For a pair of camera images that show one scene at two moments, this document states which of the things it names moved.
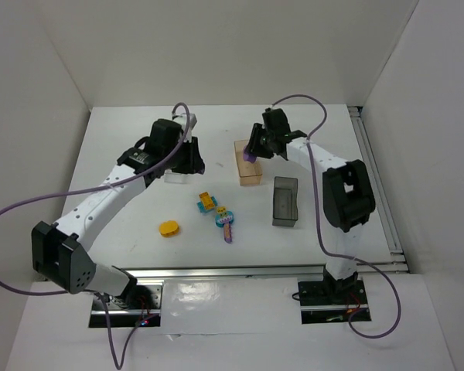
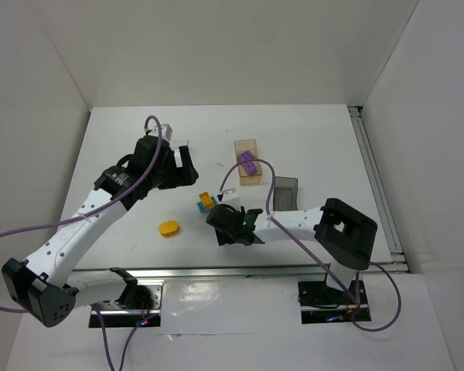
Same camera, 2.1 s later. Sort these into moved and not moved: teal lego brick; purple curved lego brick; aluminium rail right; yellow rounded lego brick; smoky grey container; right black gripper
Moved: purple curved lego brick; right black gripper
Not moved: aluminium rail right; smoky grey container; yellow rounded lego brick; teal lego brick
